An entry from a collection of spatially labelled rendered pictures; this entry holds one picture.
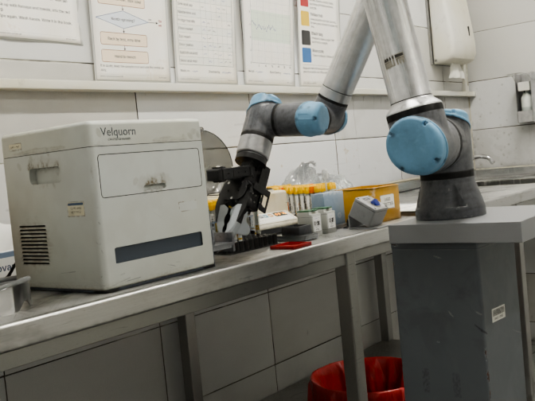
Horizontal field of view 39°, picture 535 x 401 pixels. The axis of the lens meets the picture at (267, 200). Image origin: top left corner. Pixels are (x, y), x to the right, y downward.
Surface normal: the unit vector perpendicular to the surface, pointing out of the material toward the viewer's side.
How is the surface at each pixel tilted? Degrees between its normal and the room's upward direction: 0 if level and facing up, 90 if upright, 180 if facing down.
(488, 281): 90
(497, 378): 90
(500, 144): 90
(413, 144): 98
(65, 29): 91
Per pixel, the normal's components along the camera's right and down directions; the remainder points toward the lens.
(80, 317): 0.78, -0.04
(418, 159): -0.47, 0.22
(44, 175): -0.63, 0.10
